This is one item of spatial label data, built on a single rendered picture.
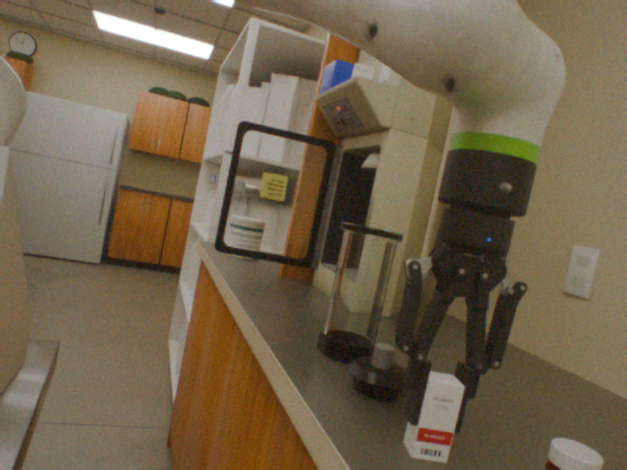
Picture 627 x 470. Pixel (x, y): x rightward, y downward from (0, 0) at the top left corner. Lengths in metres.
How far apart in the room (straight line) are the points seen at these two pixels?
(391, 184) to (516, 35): 0.81
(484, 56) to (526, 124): 0.12
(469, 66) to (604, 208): 0.87
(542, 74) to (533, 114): 0.04
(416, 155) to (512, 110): 0.76
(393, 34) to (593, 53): 1.03
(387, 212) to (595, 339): 0.54
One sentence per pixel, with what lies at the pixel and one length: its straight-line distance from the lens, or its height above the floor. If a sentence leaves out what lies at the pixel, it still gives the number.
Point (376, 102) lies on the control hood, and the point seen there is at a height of 1.46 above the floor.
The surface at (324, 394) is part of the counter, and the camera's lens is 0.66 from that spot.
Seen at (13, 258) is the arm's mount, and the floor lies 1.08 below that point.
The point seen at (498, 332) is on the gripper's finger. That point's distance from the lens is 0.55.
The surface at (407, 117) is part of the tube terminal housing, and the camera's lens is 1.23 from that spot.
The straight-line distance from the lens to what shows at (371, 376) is 0.67.
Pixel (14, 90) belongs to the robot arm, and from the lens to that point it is 0.66.
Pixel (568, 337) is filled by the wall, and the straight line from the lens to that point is 1.26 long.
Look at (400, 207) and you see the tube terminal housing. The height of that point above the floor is 1.22.
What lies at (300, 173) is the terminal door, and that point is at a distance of 1.45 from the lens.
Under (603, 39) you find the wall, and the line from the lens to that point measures 1.41.
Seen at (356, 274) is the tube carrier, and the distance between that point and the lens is 0.78.
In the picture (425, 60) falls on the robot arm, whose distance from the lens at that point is 0.41.
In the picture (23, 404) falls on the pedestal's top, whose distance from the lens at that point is 0.55.
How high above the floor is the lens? 1.18
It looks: 3 degrees down
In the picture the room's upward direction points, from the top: 12 degrees clockwise
